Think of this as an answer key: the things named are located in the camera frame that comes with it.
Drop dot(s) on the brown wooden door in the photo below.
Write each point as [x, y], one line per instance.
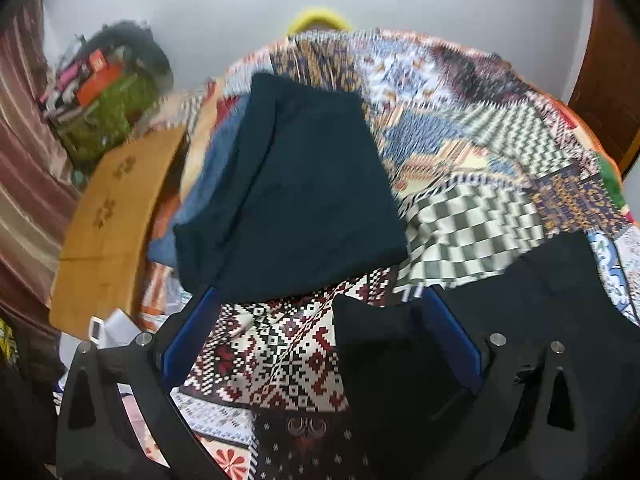
[607, 85]

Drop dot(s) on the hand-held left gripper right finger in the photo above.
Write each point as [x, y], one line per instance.
[457, 345]

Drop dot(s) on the grey plush pillow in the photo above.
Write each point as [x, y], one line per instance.
[142, 52]

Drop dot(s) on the green fabric storage box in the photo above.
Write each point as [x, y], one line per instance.
[107, 112]

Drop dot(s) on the black pants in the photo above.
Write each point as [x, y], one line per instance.
[530, 290]

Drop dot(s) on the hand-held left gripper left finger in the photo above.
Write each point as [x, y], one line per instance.
[192, 340]

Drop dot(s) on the yellow foam tube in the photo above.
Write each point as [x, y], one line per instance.
[320, 17]

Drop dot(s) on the pile of mixed clothes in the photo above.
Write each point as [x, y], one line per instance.
[62, 85]

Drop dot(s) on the pile of white boxes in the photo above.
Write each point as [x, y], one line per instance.
[115, 330]

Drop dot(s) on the orange box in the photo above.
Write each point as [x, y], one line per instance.
[97, 77]

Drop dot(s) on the striped brown curtain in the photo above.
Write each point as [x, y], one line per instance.
[27, 170]

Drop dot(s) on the patchwork printed blanket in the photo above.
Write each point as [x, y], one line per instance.
[490, 160]

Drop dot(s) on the folded dark teal pants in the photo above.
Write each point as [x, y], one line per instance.
[300, 185]

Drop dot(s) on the folded blue jeans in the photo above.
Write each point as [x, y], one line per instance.
[210, 185]

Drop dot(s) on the bamboo lap desk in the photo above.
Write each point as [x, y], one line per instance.
[112, 225]

